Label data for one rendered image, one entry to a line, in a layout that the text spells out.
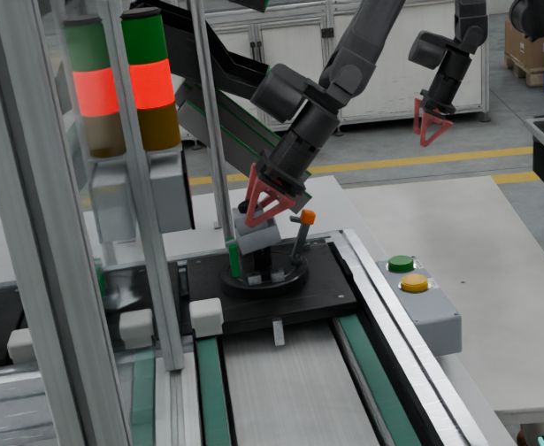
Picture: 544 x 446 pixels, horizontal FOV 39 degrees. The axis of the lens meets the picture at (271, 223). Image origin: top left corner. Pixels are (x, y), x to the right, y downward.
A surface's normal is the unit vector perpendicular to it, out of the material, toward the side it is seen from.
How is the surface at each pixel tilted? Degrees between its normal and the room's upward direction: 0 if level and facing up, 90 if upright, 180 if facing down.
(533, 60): 90
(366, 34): 59
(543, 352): 0
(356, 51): 70
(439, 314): 0
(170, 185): 90
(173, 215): 90
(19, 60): 90
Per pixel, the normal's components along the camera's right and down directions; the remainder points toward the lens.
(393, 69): -0.03, 0.38
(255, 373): -0.11, -0.92
